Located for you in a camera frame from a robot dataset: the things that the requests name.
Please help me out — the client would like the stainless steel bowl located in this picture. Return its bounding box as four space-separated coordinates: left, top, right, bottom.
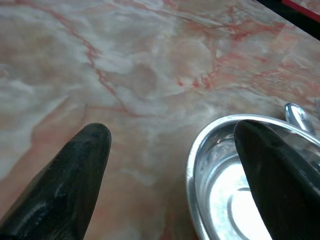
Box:
185 113 320 240

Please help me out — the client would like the silver metal spoon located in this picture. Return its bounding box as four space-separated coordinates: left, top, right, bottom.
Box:
284 102 316 136

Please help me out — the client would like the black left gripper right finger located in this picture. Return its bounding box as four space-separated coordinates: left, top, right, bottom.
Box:
233 119 320 240

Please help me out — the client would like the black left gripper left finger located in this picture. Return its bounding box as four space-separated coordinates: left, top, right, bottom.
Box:
0 122 112 240

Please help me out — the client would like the marble table with red edge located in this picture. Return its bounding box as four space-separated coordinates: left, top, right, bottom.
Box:
281 0 320 16

